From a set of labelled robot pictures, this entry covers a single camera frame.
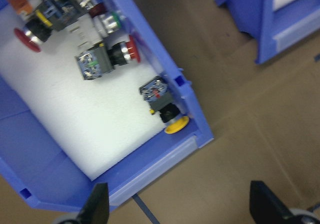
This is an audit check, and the red mushroom push button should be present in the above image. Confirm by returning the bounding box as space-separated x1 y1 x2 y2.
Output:
13 16 53 53
107 35 142 67

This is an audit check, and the blue plastic bin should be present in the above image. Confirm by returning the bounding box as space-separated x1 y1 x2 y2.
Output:
214 0 320 65

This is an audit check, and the green push button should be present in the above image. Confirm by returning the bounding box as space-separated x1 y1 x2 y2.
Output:
96 11 125 38

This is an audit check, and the black switch with yellow stripe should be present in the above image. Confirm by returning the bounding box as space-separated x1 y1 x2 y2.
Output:
33 0 81 33

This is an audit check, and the yellow mushroom push button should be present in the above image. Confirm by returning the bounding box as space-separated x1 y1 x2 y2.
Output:
138 75 191 135

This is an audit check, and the blue bin with push buttons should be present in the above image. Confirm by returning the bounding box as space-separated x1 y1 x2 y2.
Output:
0 0 215 212

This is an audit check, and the beige contact block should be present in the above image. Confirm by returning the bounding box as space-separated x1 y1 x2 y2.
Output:
67 16 106 53

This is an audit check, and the dark red chrome push button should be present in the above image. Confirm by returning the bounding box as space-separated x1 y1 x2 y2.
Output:
78 0 108 19

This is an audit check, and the orange terminal piece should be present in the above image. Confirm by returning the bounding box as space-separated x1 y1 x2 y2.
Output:
6 0 34 17

